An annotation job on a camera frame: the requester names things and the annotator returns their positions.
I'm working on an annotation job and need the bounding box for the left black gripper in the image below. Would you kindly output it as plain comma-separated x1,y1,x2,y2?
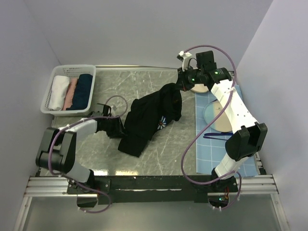
103,115,128,139

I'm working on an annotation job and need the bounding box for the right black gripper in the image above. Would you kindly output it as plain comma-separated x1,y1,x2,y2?
174,64,204,92

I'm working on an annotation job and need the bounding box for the black daisy t-shirt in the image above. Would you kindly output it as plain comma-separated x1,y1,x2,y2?
118,83,182,157

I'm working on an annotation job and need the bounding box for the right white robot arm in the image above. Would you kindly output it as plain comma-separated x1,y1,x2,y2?
176,51,268,192

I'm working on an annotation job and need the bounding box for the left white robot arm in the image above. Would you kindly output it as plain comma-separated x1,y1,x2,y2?
35,103,127,193

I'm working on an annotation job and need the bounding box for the cream divided dish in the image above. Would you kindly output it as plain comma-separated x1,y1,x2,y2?
191,84,209,94

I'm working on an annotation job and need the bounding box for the navy rolled t-shirt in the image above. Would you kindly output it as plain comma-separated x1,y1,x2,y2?
66,74,93,110

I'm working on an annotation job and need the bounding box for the pink rolled t-shirt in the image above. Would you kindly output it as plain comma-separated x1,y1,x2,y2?
63,78,78,111

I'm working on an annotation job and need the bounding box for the cream and blue plate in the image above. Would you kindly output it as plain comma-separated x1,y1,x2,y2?
204,101,233,133

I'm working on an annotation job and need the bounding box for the purple plastic knife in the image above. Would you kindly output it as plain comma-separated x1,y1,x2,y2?
204,132,233,136

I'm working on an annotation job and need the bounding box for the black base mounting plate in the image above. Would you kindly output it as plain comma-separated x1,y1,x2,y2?
66,175,239,205

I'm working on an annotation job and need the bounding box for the white plastic basket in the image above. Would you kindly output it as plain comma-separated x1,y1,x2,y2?
40,64,96,116

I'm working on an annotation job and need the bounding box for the white rolled t-shirt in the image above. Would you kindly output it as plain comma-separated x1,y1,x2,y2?
49,75,70,111

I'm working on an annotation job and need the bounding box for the blue grid placemat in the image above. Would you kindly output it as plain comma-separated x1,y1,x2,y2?
194,84,256,174

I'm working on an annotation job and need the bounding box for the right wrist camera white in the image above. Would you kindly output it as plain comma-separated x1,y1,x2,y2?
177,51,192,71

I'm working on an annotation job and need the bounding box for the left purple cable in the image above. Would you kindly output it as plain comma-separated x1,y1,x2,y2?
48,95,128,214

